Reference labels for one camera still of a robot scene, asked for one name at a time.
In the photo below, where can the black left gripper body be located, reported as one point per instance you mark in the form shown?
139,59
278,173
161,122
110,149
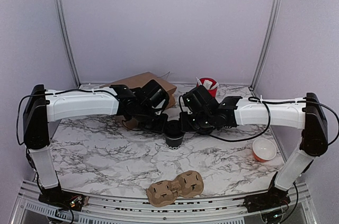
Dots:
148,122

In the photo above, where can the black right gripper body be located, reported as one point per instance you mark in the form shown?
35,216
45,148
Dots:
200,124

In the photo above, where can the black plastic cup lid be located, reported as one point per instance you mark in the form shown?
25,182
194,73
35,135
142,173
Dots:
173,130

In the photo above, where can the black paper coffee cup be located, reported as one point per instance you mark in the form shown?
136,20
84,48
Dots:
174,143

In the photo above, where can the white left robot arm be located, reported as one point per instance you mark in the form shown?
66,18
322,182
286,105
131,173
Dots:
45,106

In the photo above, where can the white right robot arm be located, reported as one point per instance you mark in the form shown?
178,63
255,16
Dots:
305,114

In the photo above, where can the red cylindrical canister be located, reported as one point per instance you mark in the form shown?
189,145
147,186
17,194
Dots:
212,92

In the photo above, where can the white sugar stick packets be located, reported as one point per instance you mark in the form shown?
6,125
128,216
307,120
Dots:
208,83

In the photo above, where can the brown paper bag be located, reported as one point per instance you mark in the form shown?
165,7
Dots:
128,90

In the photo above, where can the orange white bowl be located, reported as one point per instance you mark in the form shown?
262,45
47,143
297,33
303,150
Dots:
263,150

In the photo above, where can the brown cardboard cup carrier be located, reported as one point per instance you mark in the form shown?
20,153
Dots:
186,185

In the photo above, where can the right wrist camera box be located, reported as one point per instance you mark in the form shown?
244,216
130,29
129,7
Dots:
199,99

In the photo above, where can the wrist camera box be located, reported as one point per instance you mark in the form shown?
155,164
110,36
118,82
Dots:
154,96
199,99

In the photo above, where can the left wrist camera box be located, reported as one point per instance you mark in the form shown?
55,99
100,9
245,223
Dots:
154,96

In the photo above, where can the aluminium frame post right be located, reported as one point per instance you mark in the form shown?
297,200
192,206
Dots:
273,17

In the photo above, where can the aluminium frame post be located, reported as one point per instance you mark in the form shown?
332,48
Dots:
66,41
273,17

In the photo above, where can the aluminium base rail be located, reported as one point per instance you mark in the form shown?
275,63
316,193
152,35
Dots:
116,209

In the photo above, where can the aluminium frame post left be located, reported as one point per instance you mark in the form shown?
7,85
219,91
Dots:
66,41

